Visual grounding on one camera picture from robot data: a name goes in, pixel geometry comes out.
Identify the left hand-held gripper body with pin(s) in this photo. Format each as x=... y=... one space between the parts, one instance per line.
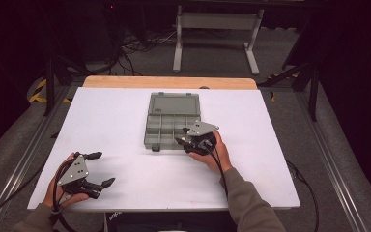
x=74 y=172

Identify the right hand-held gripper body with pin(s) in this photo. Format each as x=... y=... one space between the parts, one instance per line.
x=203 y=128

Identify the grey translucent compartment box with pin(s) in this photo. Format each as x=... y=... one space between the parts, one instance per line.
x=174 y=104

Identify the person's left hand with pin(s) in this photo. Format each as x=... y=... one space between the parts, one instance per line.
x=50 y=196

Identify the person's right hand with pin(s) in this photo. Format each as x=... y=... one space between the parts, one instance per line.
x=219 y=159

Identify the white table board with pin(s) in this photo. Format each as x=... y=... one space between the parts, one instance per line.
x=109 y=122

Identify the wooden table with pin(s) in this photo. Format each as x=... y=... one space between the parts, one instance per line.
x=161 y=82

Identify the person's black clothing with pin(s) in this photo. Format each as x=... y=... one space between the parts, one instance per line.
x=174 y=222

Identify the black metal stand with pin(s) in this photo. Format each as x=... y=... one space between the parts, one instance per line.
x=49 y=87
x=314 y=93

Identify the white metal stand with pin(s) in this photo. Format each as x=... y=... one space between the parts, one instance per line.
x=217 y=21

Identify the dark device with red light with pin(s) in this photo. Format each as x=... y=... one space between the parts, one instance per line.
x=109 y=19

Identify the metal floor rail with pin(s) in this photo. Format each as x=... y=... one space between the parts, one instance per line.
x=331 y=167
x=22 y=161

